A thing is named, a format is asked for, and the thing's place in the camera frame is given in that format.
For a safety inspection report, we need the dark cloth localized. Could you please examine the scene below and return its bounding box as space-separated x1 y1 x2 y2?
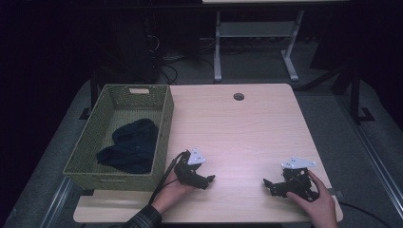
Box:
96 118 160 175

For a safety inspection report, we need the floor cable bundle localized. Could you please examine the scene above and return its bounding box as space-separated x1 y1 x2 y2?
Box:
144 17 217 86

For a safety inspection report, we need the green woven basket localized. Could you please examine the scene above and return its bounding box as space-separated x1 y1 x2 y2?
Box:
62 84 175 192

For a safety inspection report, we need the metal floor rail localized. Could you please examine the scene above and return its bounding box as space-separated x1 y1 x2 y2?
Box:
335 93 403 220
40 176 74 228

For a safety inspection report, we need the white metal stand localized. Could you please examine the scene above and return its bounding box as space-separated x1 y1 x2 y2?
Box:
213 9 305 84

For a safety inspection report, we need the grey table edge bracket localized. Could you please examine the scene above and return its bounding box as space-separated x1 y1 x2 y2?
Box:
327 187 345 200

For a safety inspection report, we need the person's right hand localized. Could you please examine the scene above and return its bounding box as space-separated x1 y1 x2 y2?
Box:
285 169 338 228

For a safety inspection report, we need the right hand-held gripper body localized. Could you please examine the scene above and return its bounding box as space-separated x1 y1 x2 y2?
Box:
275 156 319 203

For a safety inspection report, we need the person's left hand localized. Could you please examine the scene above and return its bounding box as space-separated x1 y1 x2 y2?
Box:
151 169 197 215

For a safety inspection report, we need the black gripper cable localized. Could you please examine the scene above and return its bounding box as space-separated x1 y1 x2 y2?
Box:
339 201 395 228
147 150 190 205

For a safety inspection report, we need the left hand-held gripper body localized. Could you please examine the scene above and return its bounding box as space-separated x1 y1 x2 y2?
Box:
173 147 207 190

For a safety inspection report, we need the black metal stand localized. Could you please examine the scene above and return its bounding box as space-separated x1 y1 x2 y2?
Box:
78 70 100 121
329 65 376 125

